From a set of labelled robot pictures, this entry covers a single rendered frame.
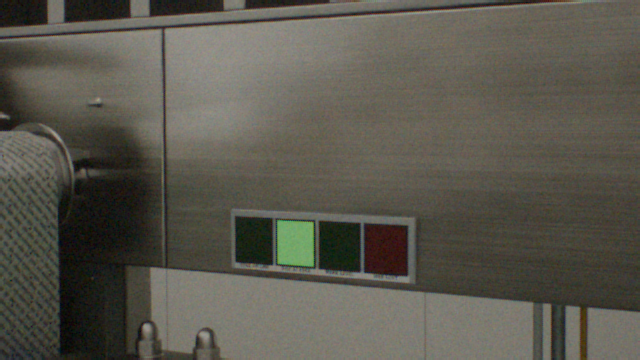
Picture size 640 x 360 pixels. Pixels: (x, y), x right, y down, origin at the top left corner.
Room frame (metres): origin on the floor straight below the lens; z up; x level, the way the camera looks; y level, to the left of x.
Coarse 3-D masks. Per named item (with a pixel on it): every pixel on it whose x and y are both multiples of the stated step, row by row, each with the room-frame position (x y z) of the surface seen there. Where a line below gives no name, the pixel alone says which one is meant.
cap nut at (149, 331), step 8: (144, 328) 1.41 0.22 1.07; (152, 328) 1.41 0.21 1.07; (144, 336) 1.41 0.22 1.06; (152, 336) 1.41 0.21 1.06; (136, 344) 1.42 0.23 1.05; (144, 344) 1.41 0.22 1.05; (152, 344) 1.41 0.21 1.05; (160, 344) 1.42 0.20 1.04; (136, 352) 1.42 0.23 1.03; (144, 352) 1.41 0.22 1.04; (152, 352) 1.41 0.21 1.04; (160, 352) 1.42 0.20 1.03
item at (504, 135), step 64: (576, 0) 1.11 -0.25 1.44; (0, 64) 1.58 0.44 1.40; (64, 64) 1.51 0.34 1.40; (128, 64) 1.44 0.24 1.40; (192, 64) 1.38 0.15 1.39; (256, 64) 1.33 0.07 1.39; (320, 64) 1.28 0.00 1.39; (384, 64) 1.23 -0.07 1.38; (448, 64) 1.19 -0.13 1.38; (512, 64) 1.15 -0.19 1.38; (576, 64) 1.11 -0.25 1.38; (0, 128) 1.58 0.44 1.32; (64, 128) 1.51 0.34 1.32; (128, 128) 1.45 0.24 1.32; (192, 128) 1.39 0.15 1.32; (256, 128) 1.33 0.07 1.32; (320, 128) 1.28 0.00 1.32; (384, 128) 1.23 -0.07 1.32; (448, 128) 1.19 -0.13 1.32; (512, 128) 1.15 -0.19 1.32; (576, 128) 1.11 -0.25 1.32; (128, 192) 1.45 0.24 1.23; (192, 192) 1.39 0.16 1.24; (256, 192) 1.33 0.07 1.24; (320, 192) 1.28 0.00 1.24; (384, 192) 1.23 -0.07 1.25; (448, 192) 1.19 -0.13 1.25; (512, 192) 1.15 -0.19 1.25; (576, 192) 1.11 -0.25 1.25; (64, 256) 1.51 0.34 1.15; (128, 256) 1.45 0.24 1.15; (192, 256) 1.39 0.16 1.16; (448, 256) 1.19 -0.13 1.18; (512, 256) 1.15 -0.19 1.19; (576, 256) 1.11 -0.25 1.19
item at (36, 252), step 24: (0, 240) 1.32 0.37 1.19; (24, 240) 1.35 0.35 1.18; (48, 240) 1.38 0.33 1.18; (0, 264) 1.32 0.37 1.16; (24, 264) 1.35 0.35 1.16; (48, 264) 1.38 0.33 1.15; (0, 288) 1.32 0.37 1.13; (24, 288) 1.34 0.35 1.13; (48, 288) 1.37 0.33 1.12; (0, 312) 1.31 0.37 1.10; (24, 312) 1.34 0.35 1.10; (48, 312) 1.37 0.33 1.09; (0, 336) 1.31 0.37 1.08; (24, 336) 1.34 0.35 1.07; (48, 336) 1.37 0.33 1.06
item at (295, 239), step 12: (288, 228) 1.29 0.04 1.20; (300, 228) 1.29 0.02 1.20; (312, 228) 1.28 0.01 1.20; (288, 240) 1.29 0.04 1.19; (300, 240) 1.29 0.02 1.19; (312, 240) 1.28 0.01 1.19; (288, 252) 1.30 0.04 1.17; (300, 252) 1.29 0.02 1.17; (312, 252) 1.28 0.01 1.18; (288, 264) 1.30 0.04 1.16; (300, 264) 1.29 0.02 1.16; (312, 264) 1.28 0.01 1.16
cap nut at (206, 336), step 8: (208, 328) 1.37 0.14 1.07; (200, 336) 1.36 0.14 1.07; (208, 336) 1.36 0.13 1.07; (216, 336) 1.37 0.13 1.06; (200, 344) 1.36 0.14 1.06; (208, 344) 1.36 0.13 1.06; (216, 344) 1.36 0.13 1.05; (192, 352) 1.37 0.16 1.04; (200, 352) 1.35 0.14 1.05; (208, 352) 1.35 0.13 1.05; (216, 352) 1.36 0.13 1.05
